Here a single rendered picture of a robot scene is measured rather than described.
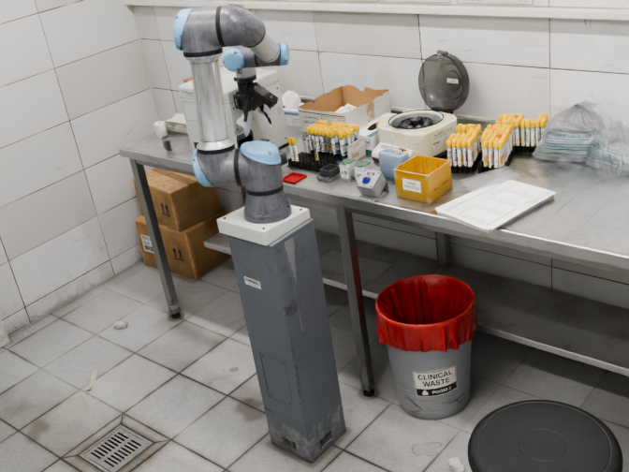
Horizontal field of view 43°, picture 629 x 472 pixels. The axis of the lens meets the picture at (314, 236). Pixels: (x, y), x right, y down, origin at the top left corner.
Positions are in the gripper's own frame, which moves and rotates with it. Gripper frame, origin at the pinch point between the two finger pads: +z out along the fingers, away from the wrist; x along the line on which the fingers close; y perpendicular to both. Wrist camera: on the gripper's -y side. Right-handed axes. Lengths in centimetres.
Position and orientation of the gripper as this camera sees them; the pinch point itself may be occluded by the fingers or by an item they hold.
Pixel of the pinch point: (260, 129)
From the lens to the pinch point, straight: 297.7
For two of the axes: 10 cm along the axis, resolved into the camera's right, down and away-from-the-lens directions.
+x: -6.4, 4.3, -6.4
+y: -7.6, -2.0, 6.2
